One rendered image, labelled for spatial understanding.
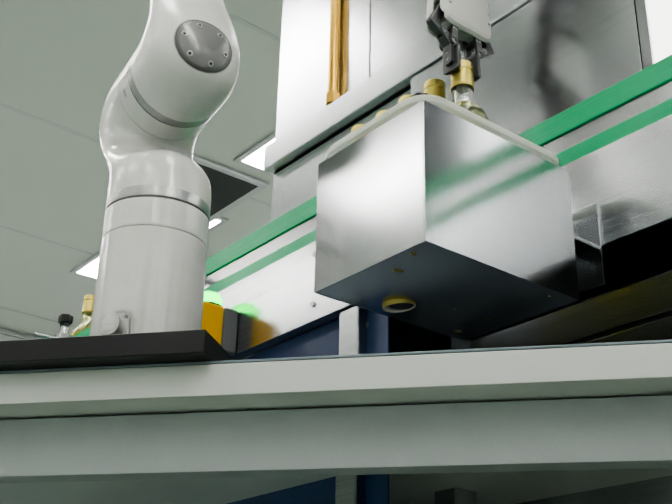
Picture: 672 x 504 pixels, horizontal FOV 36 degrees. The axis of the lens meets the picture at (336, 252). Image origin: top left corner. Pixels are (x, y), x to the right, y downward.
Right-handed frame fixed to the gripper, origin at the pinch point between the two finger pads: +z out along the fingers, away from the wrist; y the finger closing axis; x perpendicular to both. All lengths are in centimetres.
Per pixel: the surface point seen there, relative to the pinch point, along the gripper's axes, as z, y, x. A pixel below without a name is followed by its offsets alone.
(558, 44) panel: -4.6, -11.9, 9.0
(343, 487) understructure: 64, 15, -8
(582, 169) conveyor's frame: 30.6, 6.0, 24.5
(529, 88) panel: 0.3, -11.9, 2.8
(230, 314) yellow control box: 35, 17, -33
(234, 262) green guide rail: 23.5, 13.3, -38.6
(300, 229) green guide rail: 24.1, 13.3, -21.0
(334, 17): -44, -13, -48
